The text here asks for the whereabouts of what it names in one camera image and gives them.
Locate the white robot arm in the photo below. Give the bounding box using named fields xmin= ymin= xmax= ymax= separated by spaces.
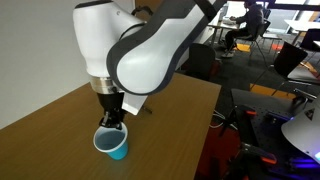
xmin=73 ymin=0 xmax=226 ymax=129

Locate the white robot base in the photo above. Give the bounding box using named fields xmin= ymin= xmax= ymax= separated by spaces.
xmin=281 ymin=100 xmax=320 ymax=164

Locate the black office chair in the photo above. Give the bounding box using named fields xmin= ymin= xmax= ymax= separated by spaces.
xmin=251 ymin=42 xmax=320 ymax=94

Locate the blue plastic cup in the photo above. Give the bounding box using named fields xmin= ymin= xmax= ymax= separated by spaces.
xmin=93 ymin=123 xmax=128 ymax=160

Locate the black chair behind table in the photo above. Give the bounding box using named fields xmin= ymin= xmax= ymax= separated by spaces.
xmin=186 ymin=43 xmax=216 ymax=80

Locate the seated person in background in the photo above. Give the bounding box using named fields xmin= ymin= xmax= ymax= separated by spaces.
xmin=222 ymin=0 xmax=264 ymax=58

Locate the white background desk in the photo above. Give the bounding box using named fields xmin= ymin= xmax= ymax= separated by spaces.
xmin=208 ymin=5 xmax=245 ymax=45

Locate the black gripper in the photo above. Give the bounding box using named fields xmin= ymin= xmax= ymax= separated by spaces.
xmin=97 ymin=93 xmax=125 ymax=129

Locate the black breadboard table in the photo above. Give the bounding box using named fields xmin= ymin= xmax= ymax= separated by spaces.
xmin=231 ymin=89 xmax=320 ymax=180

